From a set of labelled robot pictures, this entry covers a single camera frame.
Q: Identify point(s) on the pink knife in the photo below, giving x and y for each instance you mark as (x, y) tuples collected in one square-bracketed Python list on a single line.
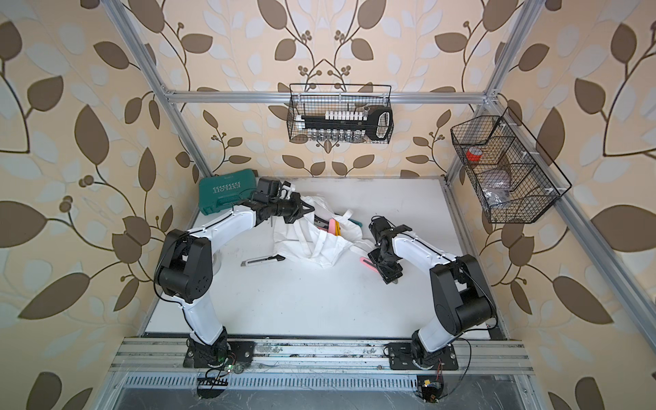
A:
[(333, 227), (366, 262)]

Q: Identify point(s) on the white printed tote pouch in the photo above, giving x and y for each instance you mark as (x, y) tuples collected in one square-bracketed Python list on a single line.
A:
[(302, 241)]

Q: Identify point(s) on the back black wire basket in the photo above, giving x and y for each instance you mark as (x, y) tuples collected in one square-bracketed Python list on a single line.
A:
[(317, 98)]

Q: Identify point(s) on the silver black utility knife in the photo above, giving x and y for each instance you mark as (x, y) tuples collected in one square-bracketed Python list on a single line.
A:
[(262, 260)]

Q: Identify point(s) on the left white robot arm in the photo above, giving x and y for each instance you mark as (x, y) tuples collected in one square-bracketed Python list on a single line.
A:
[(185, 270)]

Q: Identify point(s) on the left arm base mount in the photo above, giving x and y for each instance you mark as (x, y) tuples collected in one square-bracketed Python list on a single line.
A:
[(222, 354)]

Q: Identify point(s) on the aluminium front rail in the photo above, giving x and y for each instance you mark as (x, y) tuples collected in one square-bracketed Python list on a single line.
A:
[(334, 356)]

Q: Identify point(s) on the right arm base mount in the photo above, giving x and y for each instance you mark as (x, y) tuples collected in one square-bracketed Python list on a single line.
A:
[(411, 356)]

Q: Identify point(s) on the red item in basket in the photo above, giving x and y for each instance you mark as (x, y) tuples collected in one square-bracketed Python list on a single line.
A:
[(474, 154)]

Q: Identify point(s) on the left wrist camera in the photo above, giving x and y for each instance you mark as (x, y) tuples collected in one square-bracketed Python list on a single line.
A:
[(270, 190)]

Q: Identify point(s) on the right black wire basket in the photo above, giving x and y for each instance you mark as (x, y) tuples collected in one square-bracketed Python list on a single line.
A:
[(537, 182)]

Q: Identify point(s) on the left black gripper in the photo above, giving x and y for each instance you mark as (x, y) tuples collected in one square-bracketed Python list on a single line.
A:
[(297, 211)]

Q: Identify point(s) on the black wire basket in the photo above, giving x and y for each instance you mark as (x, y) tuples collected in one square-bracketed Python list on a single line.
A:
[(537, 182), (317, 98)]

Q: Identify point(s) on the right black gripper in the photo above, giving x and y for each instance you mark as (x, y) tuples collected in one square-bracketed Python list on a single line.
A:
[(388, 274)]

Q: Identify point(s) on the green plastic tool case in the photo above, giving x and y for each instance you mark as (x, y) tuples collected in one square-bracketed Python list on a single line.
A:
[(222, 192)]

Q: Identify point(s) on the clear plastic bag in basket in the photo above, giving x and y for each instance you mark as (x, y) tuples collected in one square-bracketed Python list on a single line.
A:
[(496, 186)]

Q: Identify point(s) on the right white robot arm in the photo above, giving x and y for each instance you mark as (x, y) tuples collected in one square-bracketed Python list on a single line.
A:
[(461, 301)]

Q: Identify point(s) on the black socket bit holder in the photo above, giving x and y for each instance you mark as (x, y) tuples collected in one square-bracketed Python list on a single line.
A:
[(370, 123)]

